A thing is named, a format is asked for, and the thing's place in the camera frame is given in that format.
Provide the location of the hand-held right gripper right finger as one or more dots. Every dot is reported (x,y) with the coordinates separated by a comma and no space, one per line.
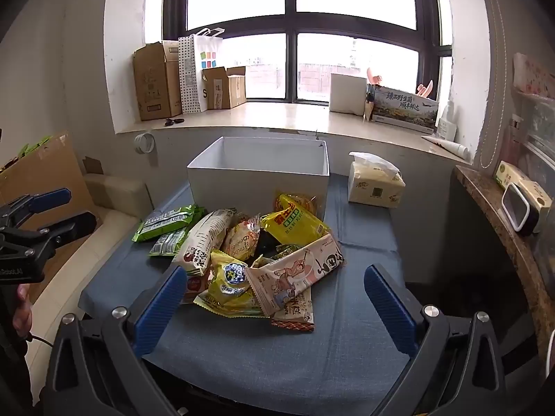
(390,312)

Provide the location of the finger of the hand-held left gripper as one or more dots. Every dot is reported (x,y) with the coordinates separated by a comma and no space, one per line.
(69,225)
(52,197)

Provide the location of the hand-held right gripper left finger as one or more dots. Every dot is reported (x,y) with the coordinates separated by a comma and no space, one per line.
(161,307)

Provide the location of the white storage box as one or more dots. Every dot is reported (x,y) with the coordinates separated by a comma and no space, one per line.
(260,182)

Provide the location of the person's left forearm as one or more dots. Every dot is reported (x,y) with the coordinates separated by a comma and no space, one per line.
(8,377)

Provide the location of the person's left hand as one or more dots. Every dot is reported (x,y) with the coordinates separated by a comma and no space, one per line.
(21,310)

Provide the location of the red and white snack packet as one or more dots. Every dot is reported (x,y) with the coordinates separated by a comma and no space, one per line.
(195,285)

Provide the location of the small cardboard flap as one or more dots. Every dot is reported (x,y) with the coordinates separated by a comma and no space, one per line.
(92,165)

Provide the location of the green packets behind cardboard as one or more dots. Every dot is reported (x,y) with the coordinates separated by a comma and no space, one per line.
(32,147)

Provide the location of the beige bench seat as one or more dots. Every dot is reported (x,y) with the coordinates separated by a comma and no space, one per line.
(115,193)

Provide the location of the small green snack packet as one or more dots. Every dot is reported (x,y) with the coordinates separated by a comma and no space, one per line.
(167,243)

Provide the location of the yellow packet with blue label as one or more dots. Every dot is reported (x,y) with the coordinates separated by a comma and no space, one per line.
(227,286)

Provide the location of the long white snack packet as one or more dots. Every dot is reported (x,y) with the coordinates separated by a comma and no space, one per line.
(203,238)

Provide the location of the large green snack packet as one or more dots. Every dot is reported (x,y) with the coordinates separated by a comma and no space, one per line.
(167,222)

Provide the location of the orange cookie packet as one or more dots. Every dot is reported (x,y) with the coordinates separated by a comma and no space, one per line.
(240,236)

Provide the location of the beige cartoon printed packet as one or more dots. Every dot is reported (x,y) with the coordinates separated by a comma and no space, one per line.
(290,273)

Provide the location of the blue table cloth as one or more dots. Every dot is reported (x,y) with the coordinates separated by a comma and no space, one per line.
(277,355)

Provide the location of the dark snack packet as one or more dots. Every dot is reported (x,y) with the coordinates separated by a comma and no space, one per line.
(264,242)

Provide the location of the beige tissue pack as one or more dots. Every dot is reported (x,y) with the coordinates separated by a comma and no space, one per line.
(375,188)

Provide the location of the large yellow snack packet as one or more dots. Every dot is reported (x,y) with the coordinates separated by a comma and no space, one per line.
(295,221)

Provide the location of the clear orange snack packet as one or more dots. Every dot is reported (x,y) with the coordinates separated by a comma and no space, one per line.
(305,203)

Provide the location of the black scissors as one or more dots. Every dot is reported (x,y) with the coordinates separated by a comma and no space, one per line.
(173,121)

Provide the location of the marble counter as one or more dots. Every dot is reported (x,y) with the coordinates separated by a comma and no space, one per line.
(490,208)

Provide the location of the large brown cardboard box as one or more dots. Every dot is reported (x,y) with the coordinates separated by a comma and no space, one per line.
(156,80)

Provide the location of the white framed desk clock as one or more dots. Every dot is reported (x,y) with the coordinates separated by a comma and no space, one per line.
(516,208)

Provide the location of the white tube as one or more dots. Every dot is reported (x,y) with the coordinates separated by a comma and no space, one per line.
(448,145)

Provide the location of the beige and green box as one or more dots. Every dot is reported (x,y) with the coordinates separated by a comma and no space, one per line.
(509,175)

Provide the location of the polka dot paper bag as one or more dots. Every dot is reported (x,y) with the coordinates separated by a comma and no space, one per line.
(190,73)

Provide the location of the white bottle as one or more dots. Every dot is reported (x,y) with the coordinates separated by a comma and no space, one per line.
(446,123)

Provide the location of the landscape printed box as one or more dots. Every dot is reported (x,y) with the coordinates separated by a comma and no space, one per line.
(405,110)

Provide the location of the small open cardboard box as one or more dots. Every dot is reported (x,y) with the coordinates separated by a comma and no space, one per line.
(223,89)

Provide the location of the brown cone wrapper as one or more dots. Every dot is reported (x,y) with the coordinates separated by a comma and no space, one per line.
(368,106)

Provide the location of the white paper bag coloured squares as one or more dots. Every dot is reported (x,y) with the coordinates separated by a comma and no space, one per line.
(208,58)

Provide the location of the plain white box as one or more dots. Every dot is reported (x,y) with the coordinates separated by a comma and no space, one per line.
(347,94)

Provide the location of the pink figure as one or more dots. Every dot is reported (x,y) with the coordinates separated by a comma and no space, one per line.
(373,77)
(427,89)

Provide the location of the floral printed box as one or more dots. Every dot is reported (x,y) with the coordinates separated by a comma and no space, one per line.
(533,73)

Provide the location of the dark framed window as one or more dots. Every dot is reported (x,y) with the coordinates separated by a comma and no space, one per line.
(289,30)

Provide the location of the round white wall fixture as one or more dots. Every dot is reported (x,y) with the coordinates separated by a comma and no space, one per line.
(143,143)

